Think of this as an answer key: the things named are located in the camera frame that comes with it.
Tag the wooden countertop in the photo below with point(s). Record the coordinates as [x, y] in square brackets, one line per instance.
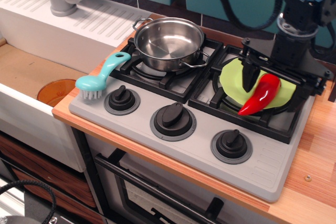
[308, 195]

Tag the oven door with black handle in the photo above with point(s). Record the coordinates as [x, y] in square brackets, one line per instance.
[112, 164]

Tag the black left stove knob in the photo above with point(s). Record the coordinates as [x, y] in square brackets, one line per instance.
[122, 101]

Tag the grey toy stove top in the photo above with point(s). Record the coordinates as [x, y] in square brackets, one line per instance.
[262, 175]

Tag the black middle stove knob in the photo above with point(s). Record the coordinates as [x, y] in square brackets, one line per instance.
[173, 122]

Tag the black right stove knob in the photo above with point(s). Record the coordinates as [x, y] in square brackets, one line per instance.
[231, 147]

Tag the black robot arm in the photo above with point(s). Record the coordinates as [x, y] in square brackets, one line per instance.
[302, 18]

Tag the wooden drawer fronts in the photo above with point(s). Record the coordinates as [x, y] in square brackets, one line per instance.
[73, 195]

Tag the orange sink drain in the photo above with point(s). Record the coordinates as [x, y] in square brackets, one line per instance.
[52, 93]

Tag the stainless steel pot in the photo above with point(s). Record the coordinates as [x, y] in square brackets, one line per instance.
[170, 44]

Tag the black left burner grate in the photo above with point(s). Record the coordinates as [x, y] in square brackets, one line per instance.
[177, 86]

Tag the black right burner grate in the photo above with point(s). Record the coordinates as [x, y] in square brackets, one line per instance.
[277, 123]

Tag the black stove knob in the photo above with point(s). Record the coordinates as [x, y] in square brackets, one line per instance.
[173, 122]
[231, 147]
[122, 101]

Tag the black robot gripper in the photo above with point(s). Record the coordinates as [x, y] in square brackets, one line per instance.
[289, 59]

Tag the black burner grate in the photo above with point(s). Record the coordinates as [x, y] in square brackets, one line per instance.
[177, 86]
[277, 123]

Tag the red toy chili pepper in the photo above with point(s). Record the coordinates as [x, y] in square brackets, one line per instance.
[266, 90]

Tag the teal dish brush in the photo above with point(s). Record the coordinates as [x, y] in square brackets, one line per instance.
[91, 87]

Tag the white toy sink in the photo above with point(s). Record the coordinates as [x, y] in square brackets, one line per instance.
[38, 48]

